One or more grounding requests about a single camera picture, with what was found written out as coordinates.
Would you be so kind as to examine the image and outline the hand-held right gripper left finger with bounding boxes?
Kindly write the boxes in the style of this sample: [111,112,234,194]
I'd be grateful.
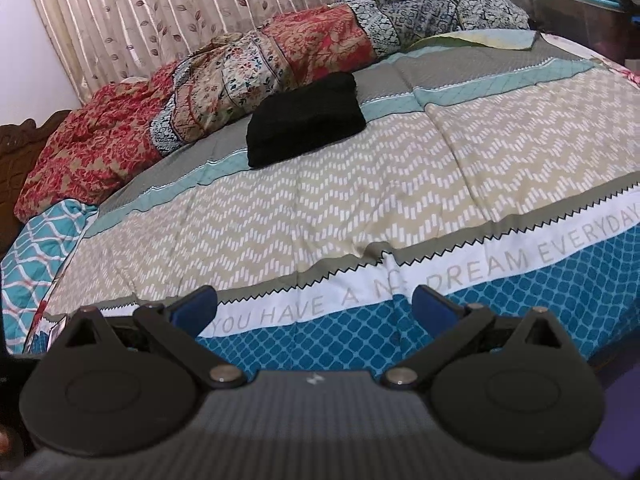
[60,285,248,388]

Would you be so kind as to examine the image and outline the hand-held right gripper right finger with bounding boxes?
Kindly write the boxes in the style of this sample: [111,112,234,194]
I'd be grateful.
[382,285,576,390]

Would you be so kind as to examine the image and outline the black pants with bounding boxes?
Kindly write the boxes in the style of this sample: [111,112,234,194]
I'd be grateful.
[246,71,367,169]

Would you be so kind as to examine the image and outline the zigzag patterned bedspread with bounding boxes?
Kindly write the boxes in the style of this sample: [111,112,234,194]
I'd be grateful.
[22,30,640,376]

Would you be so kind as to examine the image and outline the teal lattice print pillow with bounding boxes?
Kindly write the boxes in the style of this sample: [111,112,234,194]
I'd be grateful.
[0,199,98,356]

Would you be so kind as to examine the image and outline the floral patchwork quilt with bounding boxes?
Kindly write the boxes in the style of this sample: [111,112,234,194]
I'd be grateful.
[14,0,531,223]

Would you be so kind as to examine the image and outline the carved wooden headboard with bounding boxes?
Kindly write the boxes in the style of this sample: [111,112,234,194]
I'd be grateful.
[0,110,72,261]

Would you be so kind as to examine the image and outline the beige leaf print curtain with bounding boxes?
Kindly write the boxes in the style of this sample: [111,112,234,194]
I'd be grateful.
[25,0,441,103]

